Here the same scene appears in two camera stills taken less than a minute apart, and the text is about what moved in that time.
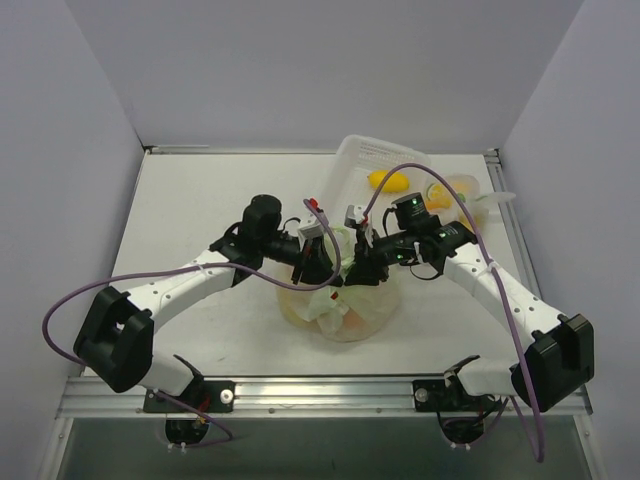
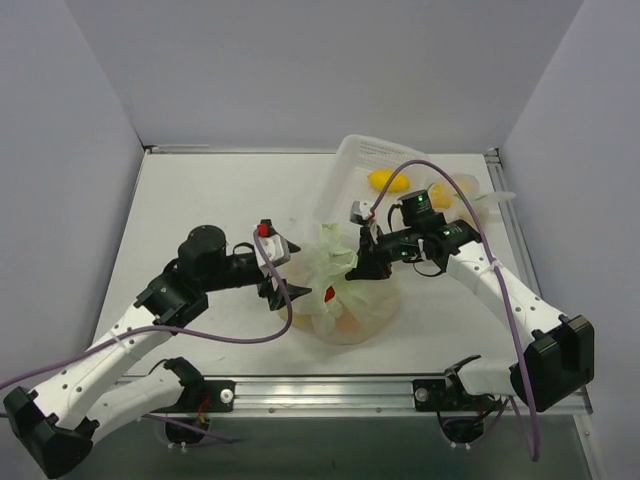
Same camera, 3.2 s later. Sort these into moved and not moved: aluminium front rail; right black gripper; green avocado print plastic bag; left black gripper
Moved: left black gripper
Not moved: aluminium front rail; green avocado print plastic bag; right black gripper
